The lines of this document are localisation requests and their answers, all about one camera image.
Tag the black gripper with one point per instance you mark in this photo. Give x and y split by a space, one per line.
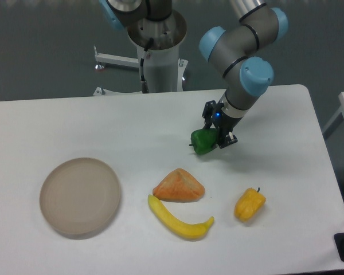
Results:
224 118

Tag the green bell pepper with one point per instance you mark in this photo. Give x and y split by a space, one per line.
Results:
203 140

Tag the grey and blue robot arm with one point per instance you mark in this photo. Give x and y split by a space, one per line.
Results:
232 54

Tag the yellow orange bell pepper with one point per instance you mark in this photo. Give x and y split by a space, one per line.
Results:
249 204

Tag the orange triangular bread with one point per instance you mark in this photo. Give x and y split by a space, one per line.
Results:
179 186

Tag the yellow banana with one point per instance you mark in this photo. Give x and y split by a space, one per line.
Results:
182 229

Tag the beige round plate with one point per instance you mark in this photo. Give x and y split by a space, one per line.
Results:
80 197

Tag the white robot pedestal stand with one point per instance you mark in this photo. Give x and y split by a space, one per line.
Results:
157 45

